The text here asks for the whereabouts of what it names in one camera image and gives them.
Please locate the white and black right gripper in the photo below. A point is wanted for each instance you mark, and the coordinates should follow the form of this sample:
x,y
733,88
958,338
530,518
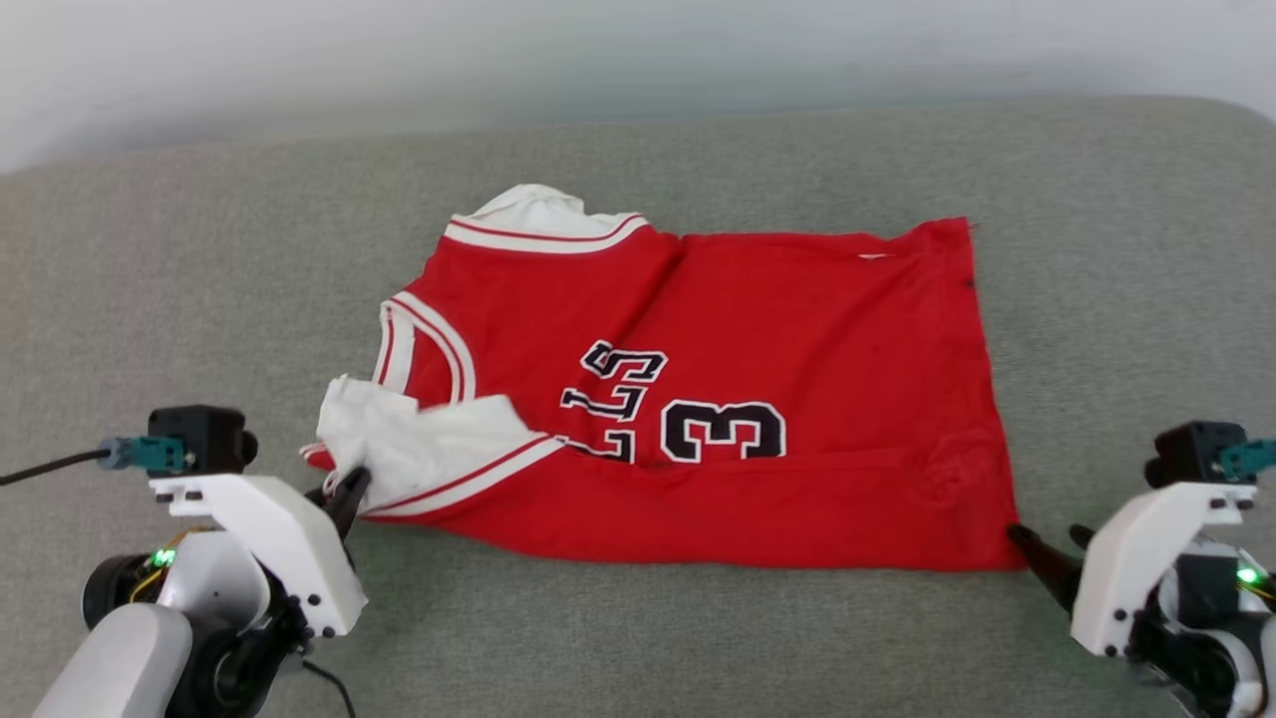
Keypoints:
x,y
1136,568

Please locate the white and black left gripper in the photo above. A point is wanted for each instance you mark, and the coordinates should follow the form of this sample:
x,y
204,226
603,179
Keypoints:
x,y
289,558

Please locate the red basketball jersey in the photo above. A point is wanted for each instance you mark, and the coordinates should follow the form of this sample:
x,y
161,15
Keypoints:
x,y
817,349

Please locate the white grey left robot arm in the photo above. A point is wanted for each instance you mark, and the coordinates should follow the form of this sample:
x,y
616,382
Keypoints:
x,y
115,668

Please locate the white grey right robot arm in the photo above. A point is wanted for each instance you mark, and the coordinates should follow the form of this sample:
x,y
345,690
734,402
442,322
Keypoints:
x,y
1258,668

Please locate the grey fabric sofa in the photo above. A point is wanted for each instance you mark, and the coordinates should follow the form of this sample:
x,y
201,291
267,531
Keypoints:
x,y
199,299

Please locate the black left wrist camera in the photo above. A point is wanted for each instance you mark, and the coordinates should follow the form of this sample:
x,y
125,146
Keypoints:
x,y
209,439

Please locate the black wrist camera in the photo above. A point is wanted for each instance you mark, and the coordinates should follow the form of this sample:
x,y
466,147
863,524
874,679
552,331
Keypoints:
x,y
209,439
1191,454

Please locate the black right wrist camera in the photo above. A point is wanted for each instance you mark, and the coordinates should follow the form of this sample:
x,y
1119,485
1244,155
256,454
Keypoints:
x,y
1191,454

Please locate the teal left camera connector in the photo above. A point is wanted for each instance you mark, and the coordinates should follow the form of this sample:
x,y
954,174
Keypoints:
x,y
150,454

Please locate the teal camera connector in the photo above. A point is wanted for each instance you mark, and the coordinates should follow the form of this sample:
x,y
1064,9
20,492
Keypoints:
x,y
1251,459
150,454

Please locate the teal right camera connector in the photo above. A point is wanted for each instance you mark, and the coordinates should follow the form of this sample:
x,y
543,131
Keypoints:
x,y
1251,459

